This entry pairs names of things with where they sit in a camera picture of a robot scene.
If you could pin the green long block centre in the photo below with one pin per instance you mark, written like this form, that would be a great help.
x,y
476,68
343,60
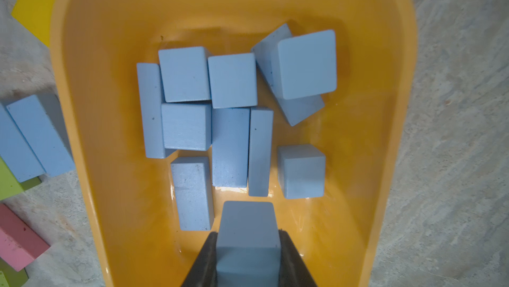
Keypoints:
x,y
9,186

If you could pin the green long block front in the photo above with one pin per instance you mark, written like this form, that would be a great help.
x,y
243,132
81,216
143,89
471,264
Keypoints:
x,y
10,277

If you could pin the blue thin long block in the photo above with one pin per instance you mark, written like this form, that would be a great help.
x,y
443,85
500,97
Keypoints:
x,y
151,98

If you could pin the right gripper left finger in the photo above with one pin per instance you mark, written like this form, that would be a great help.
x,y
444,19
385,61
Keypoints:
x,y
203,272

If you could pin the yellow cube right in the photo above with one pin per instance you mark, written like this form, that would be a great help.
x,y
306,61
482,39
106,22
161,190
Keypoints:
x,y
35,16

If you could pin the green long block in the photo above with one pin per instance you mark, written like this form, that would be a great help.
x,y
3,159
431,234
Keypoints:
x,y
9,186
10,277

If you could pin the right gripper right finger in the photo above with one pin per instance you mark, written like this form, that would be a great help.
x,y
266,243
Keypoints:
x,y
293,271

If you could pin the blue cube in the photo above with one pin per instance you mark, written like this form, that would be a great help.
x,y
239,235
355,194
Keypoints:
x,y
193,193
301,171
248,245
233,81
187,126
305,65

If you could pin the blue long block pair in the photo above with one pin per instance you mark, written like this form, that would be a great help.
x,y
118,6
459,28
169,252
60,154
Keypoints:
x,y
15,150
40,119

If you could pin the pink long block front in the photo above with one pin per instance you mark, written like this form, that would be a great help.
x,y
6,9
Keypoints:
x,y
20,245

